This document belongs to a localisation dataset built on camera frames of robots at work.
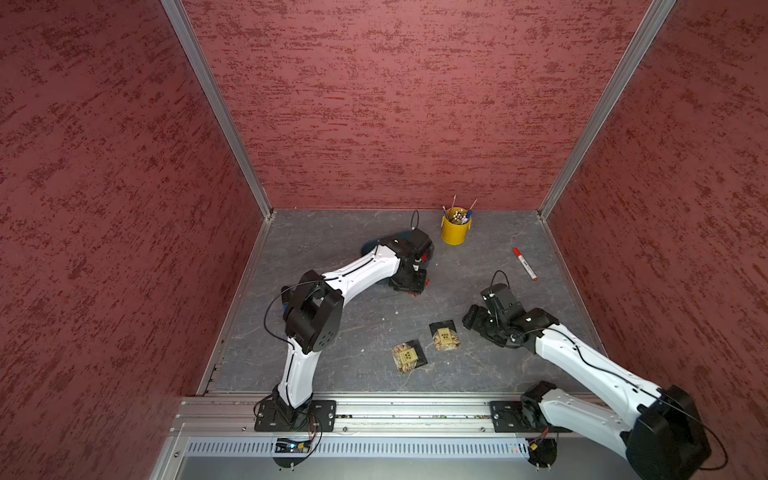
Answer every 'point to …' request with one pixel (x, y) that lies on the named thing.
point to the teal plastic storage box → (409, 244)
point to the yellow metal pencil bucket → (456, 225)
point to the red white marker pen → (525, 264)
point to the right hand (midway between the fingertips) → (471, 329)
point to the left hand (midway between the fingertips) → (412, 293)
